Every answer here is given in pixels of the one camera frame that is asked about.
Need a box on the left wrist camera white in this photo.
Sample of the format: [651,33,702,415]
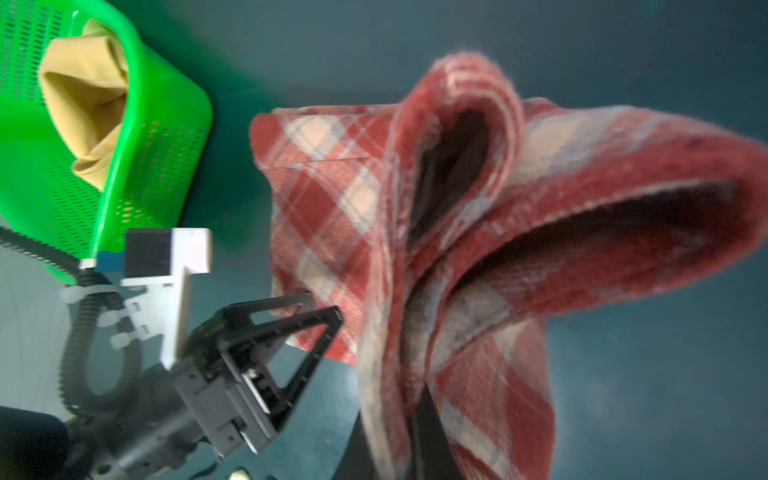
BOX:
[97,227,213,370]

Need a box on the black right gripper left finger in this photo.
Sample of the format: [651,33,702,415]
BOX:
[332,415,375,480]

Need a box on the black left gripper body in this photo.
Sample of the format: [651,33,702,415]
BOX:
[65,323,282,479]

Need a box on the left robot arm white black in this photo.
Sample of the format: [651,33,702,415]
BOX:
[1,228,343,479]

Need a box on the red plaid skirt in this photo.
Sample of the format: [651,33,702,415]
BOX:
[249,52,767,479]

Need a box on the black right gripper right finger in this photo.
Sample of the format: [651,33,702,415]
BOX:
[410,388,463,480]

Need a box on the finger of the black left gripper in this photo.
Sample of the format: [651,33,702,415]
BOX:
[219,306,344,430]
[209,292,315,334]

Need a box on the green plastic basket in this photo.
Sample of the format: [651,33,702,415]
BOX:
[1,1,213,259]

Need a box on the yellow tan skirt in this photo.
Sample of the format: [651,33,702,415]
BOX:
[38,19,129,191]

